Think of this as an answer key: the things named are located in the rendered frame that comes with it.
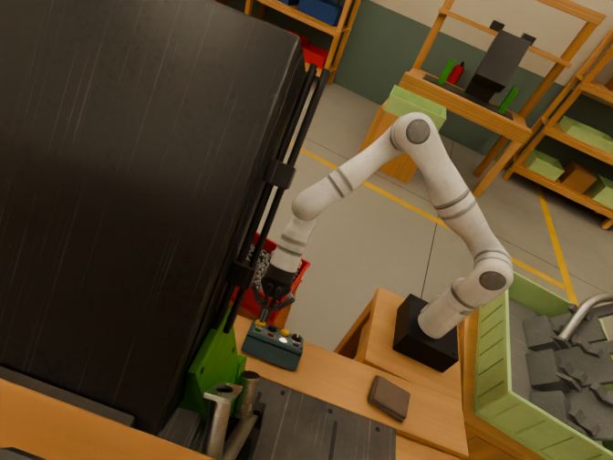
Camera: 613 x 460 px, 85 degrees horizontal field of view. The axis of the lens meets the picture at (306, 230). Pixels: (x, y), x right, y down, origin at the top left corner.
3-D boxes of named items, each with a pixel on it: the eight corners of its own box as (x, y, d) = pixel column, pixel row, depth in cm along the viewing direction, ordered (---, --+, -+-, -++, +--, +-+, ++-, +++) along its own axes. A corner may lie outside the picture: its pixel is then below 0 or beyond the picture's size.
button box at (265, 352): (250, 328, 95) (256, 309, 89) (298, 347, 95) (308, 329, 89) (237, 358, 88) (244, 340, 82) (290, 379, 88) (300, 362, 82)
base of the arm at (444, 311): (416, 308, 109) (448, 277, 98) (441, 318, 110) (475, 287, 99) (419, 332, 102) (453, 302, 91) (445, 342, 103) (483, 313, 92)
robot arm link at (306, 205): (284, 202, 82) (330, 169, 80) (291, 203, 91) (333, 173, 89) (299, 225, 82) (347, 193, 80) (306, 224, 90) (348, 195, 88)
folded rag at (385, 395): (366, 402, 86) (370, 397, 84) (374, 375, 92) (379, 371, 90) (400, 423, 84) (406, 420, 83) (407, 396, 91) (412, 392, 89)
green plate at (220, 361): (201, 364, 65) (181, 293, 52) (241, 374, 65) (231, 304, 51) (170, 425, 57) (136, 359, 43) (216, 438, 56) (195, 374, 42)
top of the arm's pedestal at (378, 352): (374, 292, 128) (379, 286, 125) (451, 329, 126) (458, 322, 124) (358, 365, 103) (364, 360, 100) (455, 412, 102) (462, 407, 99)
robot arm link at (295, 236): (283, 242, 93) (275, 244, 85) (303, 191, 92) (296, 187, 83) (306, 252, 92) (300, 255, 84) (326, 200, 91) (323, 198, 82)
